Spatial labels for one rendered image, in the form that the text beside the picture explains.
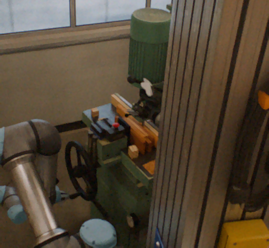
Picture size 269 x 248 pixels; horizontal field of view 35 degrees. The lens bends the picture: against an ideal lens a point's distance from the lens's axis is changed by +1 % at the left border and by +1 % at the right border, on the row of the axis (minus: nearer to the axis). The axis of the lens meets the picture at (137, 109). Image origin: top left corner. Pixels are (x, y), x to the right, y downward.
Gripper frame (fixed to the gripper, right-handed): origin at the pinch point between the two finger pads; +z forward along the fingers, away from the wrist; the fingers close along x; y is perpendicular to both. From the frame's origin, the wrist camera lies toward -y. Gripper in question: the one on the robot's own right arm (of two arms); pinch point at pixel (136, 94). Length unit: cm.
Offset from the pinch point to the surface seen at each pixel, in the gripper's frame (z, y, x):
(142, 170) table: -10.6, -14.5, 29.2
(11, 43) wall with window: 147, -17, 35
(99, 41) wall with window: 137, -76, 10
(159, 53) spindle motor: 4.3, -5.2, -18.7
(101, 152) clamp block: 6.8, -4.6, 32.5
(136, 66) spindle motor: 10.0, -2.2, -8.7
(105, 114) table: 34.6, -22.0, 25.7
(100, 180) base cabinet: 22, -29, 58
